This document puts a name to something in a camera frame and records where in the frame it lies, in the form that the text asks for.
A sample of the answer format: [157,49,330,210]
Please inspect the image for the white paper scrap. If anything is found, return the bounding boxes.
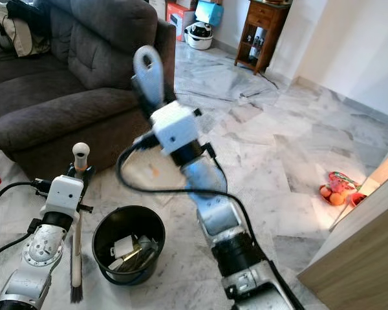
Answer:
[113,235,138,258]

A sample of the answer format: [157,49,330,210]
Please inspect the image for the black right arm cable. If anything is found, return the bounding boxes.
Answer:
[116,141,269,259]

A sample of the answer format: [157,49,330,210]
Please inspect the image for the light wooden cabinet panel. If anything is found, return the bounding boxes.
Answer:
[297,137,388,310]

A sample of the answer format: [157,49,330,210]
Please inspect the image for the blue cardboard box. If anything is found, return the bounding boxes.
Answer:
[194,0,224,27]

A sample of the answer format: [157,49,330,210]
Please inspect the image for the white rice cooker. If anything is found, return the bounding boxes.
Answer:
[184,21,215,51]

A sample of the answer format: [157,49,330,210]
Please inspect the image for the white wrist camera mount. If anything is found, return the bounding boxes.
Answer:
[39,175,87,218]
[150,101,202,156]

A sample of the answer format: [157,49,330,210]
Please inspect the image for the dark brown fabric sofa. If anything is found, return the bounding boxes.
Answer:
[0,0,177,180]

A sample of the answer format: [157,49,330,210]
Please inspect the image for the red cardboard box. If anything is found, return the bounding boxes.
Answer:
[164,1,199,41]

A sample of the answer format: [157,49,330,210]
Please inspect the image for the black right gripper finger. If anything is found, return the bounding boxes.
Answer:
[158,83,180,109]
[131,74,160,123]

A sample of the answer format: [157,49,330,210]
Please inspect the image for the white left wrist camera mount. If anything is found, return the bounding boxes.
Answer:
[39,175,87,218]

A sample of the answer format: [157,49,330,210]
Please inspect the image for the white hand broom wooden handle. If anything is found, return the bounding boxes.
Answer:
[69,142,92,304]

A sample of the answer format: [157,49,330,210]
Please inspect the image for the beige bag with black straps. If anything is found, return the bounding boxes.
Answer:
[0,3,54,60]

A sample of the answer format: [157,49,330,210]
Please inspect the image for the black plastic bucket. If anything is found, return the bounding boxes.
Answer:
[92,205,166,287]

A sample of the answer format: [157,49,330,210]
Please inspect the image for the brown wooden side table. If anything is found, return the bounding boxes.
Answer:
[233,0,292,76]

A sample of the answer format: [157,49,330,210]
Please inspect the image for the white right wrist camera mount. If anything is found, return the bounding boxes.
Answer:
[150,101,202,156]

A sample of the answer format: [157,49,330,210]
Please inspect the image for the black garment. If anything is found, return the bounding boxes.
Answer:
[6,0,56,38]

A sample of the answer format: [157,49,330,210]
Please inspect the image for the beige dustpan with wooden handle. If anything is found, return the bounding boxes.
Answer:
[124,45,188,193]

